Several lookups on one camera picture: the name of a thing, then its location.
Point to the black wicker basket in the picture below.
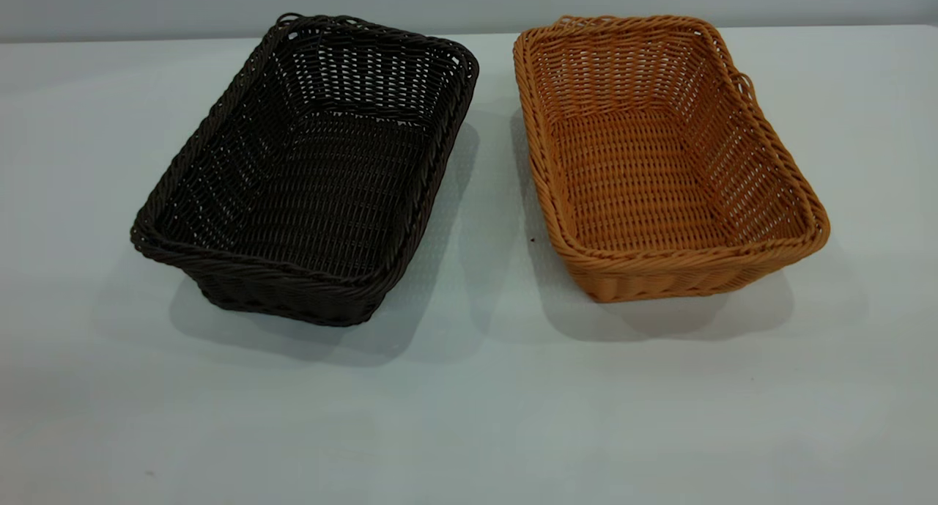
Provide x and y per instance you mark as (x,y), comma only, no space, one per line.
(322,197)

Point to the orange wicker basket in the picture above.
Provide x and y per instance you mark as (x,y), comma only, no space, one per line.
(637,182)

